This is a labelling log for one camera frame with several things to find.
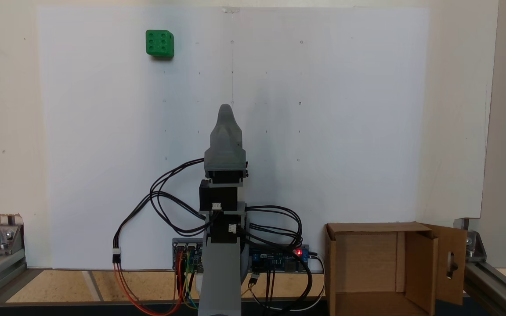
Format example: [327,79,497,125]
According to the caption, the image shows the thin white cable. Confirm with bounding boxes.
[308,252,326,310]

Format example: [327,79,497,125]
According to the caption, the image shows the small circuit board with jumpers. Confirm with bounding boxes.
[174,243,204,273]

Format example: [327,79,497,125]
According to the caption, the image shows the brown cardboard box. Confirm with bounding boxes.
[325,222,468,316]

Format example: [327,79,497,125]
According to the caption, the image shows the orange and red wire pair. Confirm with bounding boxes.
[113,262,184,316]

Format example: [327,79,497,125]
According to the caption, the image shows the metal corner bracket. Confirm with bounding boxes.
[454,218,488,263]
[0,214,25,256]

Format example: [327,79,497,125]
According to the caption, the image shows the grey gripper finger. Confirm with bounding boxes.
[205,104,246,152]

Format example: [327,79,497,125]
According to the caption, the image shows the coloured jumper wires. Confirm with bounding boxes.
[182,250,199,310]

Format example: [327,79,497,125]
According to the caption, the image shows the green dice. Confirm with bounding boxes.
[145,29,175,58]

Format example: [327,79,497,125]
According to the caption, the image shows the black cable with white plug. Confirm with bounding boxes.
[112,191,210,265]

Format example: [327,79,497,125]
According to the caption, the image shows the grey circuit board tray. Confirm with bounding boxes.
[172,238,310,274]

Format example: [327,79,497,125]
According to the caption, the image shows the black servo cable bundle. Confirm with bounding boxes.
[244,205,314,313]
[149,158,212,235]

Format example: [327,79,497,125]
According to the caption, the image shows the blue circuit board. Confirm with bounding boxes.
[249,245,310,273]

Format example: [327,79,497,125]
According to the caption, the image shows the large white paper sheet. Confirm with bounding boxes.
[37,7,430,270]

